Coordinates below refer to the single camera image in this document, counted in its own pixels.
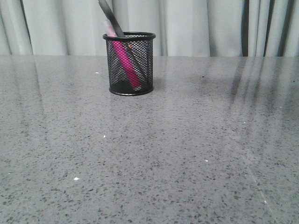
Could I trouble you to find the black mesh pen cup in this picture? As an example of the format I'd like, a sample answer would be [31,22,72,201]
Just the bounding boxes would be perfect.
[103,32,156,96]

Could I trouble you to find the grey orange scissors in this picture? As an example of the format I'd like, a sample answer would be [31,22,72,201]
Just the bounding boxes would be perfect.
[98,0,145,82]

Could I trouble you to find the pink highlighter pen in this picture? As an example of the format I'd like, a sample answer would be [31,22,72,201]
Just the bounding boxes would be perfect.
[104,20,141,91]

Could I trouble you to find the grey curtain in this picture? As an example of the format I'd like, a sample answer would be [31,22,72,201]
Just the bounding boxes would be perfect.
[0,0,299,56]

